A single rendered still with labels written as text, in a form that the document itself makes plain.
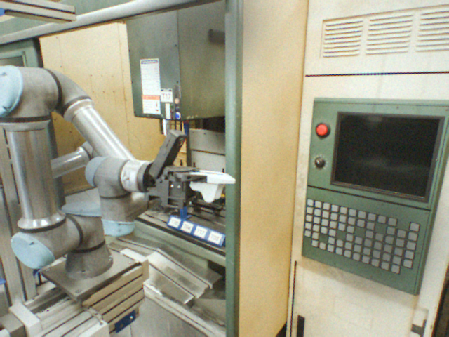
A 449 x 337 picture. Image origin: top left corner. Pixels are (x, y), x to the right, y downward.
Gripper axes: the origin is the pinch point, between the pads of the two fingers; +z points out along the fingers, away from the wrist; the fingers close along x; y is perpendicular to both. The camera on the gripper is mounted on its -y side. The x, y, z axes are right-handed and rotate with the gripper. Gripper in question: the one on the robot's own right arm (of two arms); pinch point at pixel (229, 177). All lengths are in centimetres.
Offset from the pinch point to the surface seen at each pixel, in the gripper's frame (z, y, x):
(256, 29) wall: -7, -40, -35
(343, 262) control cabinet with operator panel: 26, 42, -70
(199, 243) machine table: -50, 58, -94
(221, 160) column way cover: -68, 16, -167
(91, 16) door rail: -74, -50, -40
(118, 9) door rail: -58, -49, -35
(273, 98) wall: -3, -21, -50
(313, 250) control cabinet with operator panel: 14, 41, -73
